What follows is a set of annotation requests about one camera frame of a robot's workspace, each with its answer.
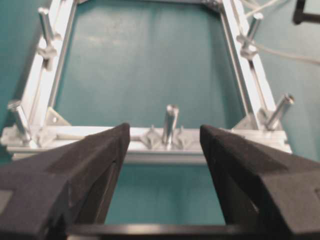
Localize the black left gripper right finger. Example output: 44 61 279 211
200 124 320 240

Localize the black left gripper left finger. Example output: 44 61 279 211
0 123 130 240

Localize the white cable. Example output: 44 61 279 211
231 0 320 65

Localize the silver pin left near corner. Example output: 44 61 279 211
7 99 32 146

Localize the silver pin corner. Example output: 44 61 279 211
265 93 295 131
7 99 32 146

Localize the silver pin near middle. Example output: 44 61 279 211
162 104 180 146

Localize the silver pin right far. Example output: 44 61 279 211
242 12 264 49

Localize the silver pin left far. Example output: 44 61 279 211
37 7 56 48

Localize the aluminium extrusion frame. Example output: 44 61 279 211
0 0 292 165

